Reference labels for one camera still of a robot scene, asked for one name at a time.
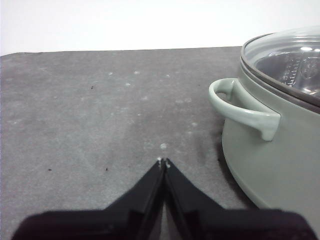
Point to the pale green electric steamer pot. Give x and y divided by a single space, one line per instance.
275 162

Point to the glass lid with round knob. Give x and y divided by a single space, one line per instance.
287 57

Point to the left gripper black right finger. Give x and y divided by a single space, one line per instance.
212 222

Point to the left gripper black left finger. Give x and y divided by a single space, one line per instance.
112 222

